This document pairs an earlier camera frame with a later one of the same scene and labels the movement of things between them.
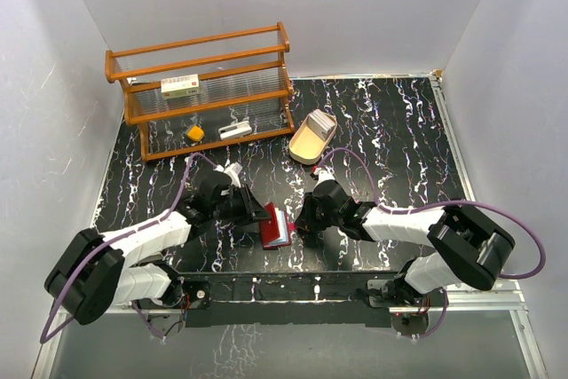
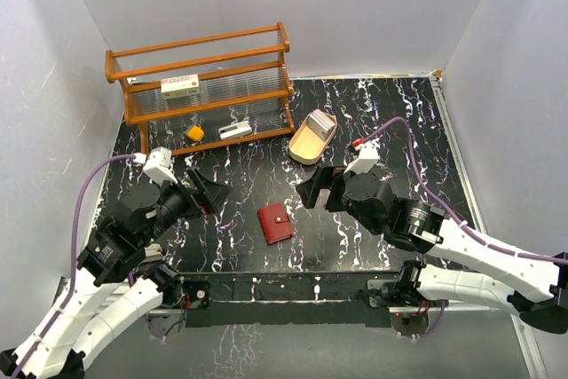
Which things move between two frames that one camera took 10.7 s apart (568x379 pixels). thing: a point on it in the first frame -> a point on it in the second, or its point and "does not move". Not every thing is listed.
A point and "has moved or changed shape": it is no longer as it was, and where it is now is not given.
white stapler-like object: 240,129 does not move
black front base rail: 273,298 does not move
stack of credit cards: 322,122 does not move
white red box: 180,86 does not move
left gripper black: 251,209 -> 209,193
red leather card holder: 275,231 has moved or changed shape
